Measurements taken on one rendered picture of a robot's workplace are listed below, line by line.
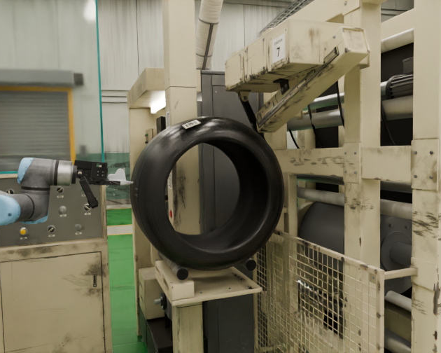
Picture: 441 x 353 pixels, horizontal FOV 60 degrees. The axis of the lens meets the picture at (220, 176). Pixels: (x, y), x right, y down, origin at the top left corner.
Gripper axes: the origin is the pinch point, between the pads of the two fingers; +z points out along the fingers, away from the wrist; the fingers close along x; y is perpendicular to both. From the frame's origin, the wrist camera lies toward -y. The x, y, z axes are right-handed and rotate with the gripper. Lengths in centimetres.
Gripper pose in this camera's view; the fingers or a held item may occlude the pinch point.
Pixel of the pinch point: (129, 183)
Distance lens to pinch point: 147.0
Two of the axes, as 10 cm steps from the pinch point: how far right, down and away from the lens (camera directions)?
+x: -3.4, -0.5, 9.4
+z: 9.4, 0.8, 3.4
